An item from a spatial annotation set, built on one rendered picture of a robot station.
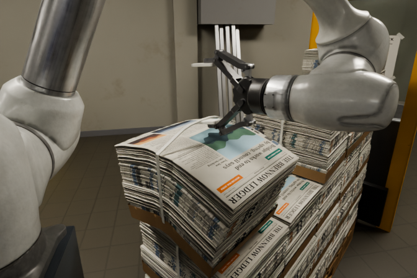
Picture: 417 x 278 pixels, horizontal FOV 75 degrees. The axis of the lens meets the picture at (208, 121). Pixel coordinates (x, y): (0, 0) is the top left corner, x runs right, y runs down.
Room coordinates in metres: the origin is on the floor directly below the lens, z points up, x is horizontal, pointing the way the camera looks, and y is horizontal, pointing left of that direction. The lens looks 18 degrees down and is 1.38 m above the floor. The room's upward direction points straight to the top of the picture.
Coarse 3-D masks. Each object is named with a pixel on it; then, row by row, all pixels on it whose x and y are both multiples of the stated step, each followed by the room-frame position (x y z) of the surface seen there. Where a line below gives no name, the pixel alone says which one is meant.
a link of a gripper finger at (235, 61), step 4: (216, 52) 0.63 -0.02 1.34; (220, 52) 0.62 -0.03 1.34; (224, 52) 0.63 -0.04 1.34; (220, 56) 0.62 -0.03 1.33; (224, 56) 0.62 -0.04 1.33; (228, 56) 0.61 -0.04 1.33; (232, 56) 0.62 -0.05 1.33; (228, 60) 0.61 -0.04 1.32; (232, 60) 0.60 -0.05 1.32; (236, 60) 0.60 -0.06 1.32; (240, 60) 0.61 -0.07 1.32; (232, 64) 0.60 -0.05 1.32; (236, 64) 0.59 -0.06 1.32; (240, 64) 0.59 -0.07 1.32; (244, 64) 0.58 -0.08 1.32; (248, 64) 0.58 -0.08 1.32; (252, 64) 0.59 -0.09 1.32; (240, 68) 0.59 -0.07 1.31; (244, 68) 0.58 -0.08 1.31; (248, 68) 0.57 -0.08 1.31; (252, 68) 0.59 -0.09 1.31
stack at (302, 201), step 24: (360, 144) 1.34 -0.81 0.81; (288, 192) 0.85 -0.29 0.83; (312, 192) 0.85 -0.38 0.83; (336, 192) 1.08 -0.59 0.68; (288, 216) 0.72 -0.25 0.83; (312, 216) 0.86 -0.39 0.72; (336, 216) 1.10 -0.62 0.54; (144, 240) 0.71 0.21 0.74; (168, 240) 0.62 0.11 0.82; (264, 240) 0.62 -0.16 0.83; (288, 240) 0.71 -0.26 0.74; (312, 240) 0.88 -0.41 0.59; (336, 240) 1.20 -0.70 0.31; (168, 264) 0.63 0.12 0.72; (192, 264) 0.56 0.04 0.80; (240, 264) 0.53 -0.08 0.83; (264, 264) 0.58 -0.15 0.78; (312, 264) 0.93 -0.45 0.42; (336, 264) 1.29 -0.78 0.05
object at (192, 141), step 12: (192, 132) 0.69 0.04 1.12; (204, 132) 0.69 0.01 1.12; (216, 132) 0.69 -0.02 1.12; (180, 144) 0.62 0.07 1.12; (192, 144) 0.62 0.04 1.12; (204, 144) 0.62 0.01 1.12; (168, 156) 0.55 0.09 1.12; (180, 156) 0.55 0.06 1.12; (156, 168) 0.58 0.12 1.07; (168, 168) 0.55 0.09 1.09; (156, 180) 0.58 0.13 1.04; (168, 180) 0.54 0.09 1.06; (156, 192) 0.58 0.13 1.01; (168, 192) 0.55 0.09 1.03; (156, 204) 0.58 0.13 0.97; (168, 204) 0.54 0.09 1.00; (168, 216) 0.55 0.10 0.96
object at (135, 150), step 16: (160, 128) 0.81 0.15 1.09; (176, 128) 0.76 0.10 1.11; (192, 128) 0.72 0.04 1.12; (128, 144) 0.66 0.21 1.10; (144, 144) 0.63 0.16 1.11; (128, 160) 0.66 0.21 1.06; (144, 160) 0.61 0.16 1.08; (128, 176) 0.67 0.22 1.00; (144, 176) 0.61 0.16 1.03; (128, 192) 0.67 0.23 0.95; (144, 192) 0.61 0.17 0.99; (144, 208) 0.63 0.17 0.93
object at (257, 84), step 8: (240, 80) 0.59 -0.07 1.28; (248, 80) 0.57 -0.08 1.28; (256, 80) 0.56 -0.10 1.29; (264, 80) 0.54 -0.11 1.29; (248, 88) 0.57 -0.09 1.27; (256, 88) 0.53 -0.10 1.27; (264, 88) 0.53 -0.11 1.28; (240, 96) 0.58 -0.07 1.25; (248, 96) 0.54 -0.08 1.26; (256, 96) 0.53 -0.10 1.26; (248, 104) 0.54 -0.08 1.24; (256, 104) 0.53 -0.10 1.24; (248, 112) 0.57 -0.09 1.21; (256, 112) 0.54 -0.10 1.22; (264, 112) 0.53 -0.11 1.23
